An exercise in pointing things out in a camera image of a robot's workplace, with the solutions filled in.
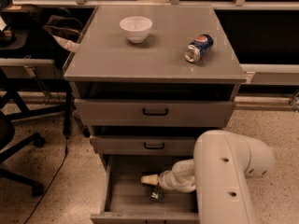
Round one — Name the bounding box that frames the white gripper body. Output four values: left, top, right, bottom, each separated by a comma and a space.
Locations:
159, 170, 179, 190

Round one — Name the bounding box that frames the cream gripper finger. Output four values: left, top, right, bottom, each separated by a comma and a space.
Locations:
141, 175, 159, 185

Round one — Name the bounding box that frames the green soda can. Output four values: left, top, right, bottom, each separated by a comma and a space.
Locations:
150, 186, 164, 202

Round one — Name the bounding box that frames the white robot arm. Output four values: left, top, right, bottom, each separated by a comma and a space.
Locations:
141, 130, 275, 224

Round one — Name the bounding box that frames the bottom grey open drawer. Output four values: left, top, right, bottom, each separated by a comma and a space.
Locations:
91, 155, 199, 224

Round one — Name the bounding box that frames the middle grey drawer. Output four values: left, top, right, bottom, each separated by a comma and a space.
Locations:
90, 135, 197, 156

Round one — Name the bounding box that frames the top grey drawer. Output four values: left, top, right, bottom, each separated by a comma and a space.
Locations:
75, 99, 235, 127

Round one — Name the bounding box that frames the grey drawer cabinet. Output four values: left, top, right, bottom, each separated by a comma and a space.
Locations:
63, 5, 248, 173

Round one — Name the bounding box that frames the blue pepsi can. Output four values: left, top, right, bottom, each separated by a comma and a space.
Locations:
185, 35, 214, 63

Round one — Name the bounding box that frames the black office chair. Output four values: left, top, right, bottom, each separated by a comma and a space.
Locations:
0, 112, 46, 196

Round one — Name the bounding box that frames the white ceramic bowl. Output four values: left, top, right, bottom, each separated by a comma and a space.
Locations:
120, 16, 152, 43

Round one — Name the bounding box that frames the dark side desk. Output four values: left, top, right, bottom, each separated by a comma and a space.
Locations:
0, 28, 71, 134

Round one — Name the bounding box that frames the dark bag on desk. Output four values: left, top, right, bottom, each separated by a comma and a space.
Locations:
43, 15, 83, 42

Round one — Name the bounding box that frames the black middle drawer handle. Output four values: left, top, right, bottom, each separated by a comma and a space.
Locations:
143, 142, 164, 150

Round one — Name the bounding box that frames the black drawer handle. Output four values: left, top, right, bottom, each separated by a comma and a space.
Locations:
143, 142, 164, 150
142, 108, 169, 117

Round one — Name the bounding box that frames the black top drawer handle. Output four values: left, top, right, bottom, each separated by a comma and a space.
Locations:
142, 108, 169, 117

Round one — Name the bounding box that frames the black floor cable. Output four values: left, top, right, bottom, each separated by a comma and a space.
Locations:
22, 133, 69, 224

